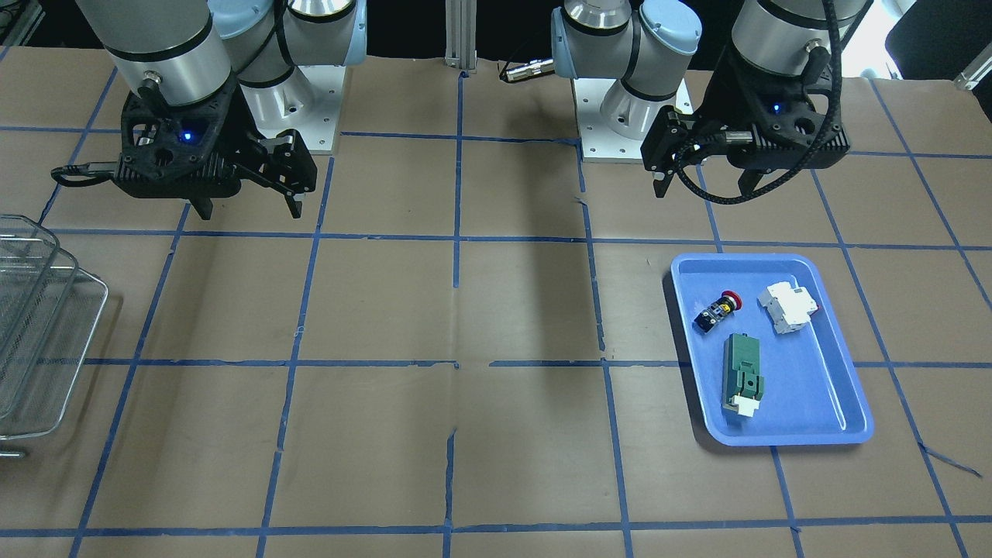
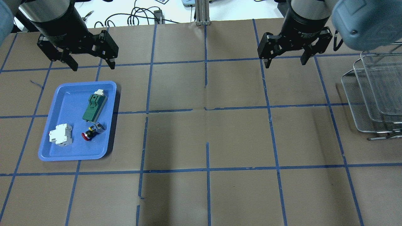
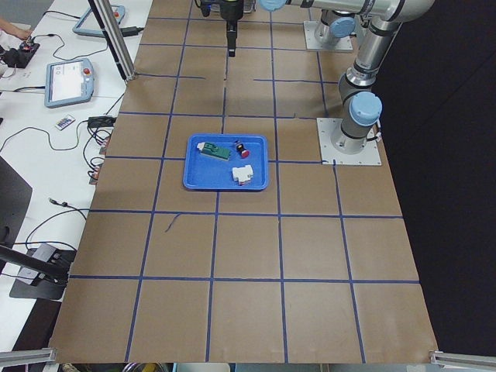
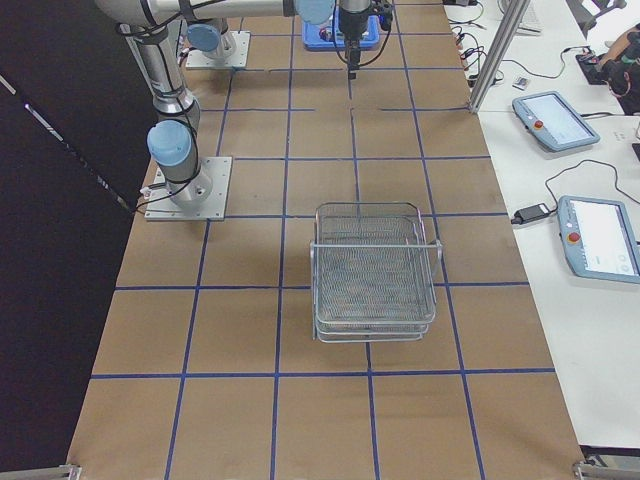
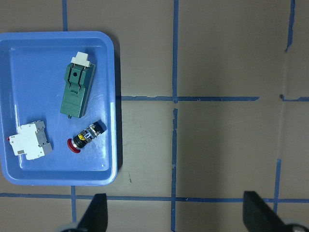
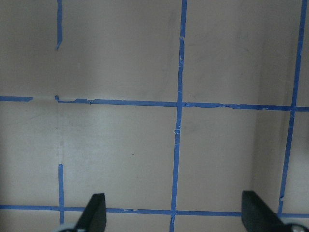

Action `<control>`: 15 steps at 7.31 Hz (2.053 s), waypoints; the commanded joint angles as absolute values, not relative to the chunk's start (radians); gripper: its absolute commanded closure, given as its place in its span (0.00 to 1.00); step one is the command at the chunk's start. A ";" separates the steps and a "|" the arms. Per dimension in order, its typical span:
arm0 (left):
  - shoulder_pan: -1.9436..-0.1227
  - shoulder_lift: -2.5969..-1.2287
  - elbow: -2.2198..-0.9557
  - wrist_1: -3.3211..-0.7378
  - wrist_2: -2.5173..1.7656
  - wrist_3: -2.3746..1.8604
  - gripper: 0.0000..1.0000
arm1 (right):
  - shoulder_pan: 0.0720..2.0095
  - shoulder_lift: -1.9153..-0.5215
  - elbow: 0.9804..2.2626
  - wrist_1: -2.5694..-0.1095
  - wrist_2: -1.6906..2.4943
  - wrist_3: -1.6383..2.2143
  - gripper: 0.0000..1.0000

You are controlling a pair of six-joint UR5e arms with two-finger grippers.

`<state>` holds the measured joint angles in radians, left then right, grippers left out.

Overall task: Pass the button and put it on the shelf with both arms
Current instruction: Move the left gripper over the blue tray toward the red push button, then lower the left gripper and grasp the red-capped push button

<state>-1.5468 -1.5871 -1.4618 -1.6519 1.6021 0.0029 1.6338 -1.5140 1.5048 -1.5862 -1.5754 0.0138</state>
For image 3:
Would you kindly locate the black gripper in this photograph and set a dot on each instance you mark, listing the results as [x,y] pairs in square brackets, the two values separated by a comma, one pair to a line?
[231,11]

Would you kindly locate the red emergency stop button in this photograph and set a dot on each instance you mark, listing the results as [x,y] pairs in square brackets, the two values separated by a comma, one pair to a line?
[241,149]

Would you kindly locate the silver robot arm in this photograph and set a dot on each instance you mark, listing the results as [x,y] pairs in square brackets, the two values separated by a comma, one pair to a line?
[362,107]
[334,26]

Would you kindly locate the green terminal block module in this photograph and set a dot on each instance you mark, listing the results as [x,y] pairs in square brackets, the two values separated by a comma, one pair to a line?
[213,150]

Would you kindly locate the white circuit breaker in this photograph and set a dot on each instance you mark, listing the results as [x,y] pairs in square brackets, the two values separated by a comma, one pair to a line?
[242,175]

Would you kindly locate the blue plastic tray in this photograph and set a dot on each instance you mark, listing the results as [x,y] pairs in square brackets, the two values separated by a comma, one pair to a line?
[207,173]

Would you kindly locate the black power adapter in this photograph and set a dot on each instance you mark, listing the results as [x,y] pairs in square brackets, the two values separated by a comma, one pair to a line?
[102,121]

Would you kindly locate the near blue teach pendant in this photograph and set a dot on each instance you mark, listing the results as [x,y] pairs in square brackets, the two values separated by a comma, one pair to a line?
[69,83]

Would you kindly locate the small white remote control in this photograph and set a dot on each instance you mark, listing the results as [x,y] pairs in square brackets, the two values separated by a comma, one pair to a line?
[64,122]

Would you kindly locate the black joystick controller box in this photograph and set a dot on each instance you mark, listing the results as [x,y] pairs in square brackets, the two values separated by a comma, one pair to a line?
[19,58]

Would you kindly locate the grey usb hub box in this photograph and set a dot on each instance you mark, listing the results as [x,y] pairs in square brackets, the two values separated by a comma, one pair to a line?
[37,267]

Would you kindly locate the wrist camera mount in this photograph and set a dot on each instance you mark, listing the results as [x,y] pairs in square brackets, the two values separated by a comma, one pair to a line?
[205,6]

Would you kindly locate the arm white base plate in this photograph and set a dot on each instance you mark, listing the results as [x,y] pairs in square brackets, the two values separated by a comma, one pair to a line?
[338,149]
[343,46]

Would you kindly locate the aluminium frame post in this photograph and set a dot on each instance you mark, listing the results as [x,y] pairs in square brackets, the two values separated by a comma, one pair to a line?
[113,35]

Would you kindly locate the aluminium rail bottom right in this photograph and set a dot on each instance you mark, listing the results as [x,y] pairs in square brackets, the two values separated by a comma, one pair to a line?
[463,360]

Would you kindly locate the aluminium rail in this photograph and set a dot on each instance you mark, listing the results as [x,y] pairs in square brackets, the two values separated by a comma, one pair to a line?
[21,357]
[463,360]

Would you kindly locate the aluminium rail bottom left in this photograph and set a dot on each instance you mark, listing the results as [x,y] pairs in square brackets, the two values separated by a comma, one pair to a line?
[21,357]

